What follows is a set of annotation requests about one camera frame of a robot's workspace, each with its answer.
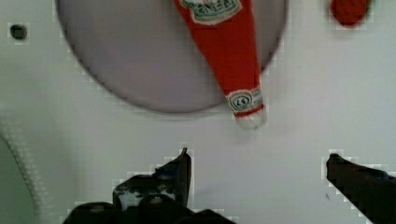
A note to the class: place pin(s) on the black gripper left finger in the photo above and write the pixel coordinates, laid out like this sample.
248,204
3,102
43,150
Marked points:
168,187

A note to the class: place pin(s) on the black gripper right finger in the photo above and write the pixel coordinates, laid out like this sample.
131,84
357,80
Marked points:
371,191

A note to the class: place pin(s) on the red plush ketchup bottle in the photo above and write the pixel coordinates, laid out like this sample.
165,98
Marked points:
224,32

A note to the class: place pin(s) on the grey round plate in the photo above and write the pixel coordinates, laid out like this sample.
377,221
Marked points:
142,50

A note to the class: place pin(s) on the green perforated colander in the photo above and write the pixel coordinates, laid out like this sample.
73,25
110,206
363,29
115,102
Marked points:
24,198

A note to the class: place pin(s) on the red strawberry toy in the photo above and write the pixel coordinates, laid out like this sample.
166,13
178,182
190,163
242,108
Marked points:
349,13

